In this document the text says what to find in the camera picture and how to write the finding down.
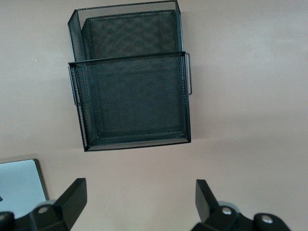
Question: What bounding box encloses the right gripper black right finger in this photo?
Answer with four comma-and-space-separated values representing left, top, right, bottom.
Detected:
192, 179, 253, 231

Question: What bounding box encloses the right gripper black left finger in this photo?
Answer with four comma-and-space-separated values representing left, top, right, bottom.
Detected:
14, 178, 87, 231

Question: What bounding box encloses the silver laptop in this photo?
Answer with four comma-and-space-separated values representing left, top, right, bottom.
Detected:
0, 158, 48, 212

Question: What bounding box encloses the black mesh two-tier tray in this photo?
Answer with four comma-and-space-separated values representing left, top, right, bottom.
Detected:
67, 0, 193, 152

